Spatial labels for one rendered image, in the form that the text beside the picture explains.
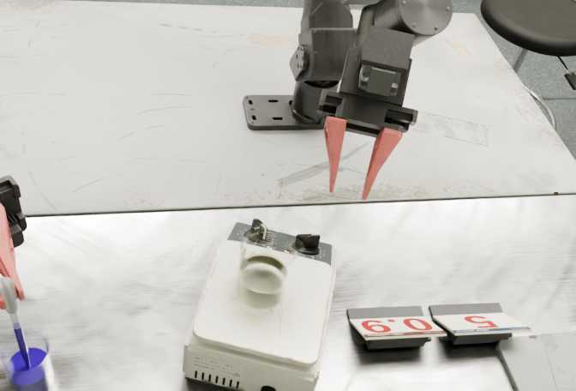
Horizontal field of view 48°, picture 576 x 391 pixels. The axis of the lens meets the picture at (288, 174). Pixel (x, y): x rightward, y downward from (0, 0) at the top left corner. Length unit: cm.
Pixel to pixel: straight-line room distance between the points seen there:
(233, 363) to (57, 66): 58
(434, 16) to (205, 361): 39
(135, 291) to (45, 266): 11
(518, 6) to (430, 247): 129
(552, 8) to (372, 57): 152
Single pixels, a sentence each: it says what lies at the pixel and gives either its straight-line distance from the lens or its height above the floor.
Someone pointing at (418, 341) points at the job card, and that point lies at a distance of 74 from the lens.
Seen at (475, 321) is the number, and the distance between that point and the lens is 78.
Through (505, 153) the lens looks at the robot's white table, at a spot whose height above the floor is 90.
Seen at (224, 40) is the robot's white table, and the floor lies 90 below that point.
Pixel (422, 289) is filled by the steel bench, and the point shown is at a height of 90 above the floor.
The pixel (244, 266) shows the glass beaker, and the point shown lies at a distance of 59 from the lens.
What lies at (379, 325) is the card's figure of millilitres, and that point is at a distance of 73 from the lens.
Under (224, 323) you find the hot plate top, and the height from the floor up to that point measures 99.
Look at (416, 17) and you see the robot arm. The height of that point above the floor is 121.
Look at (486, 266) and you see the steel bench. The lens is 86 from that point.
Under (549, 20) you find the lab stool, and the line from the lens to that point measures 203.
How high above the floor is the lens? 152
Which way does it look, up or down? 44 degrees down
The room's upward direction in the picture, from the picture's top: 12 degrees clockwise
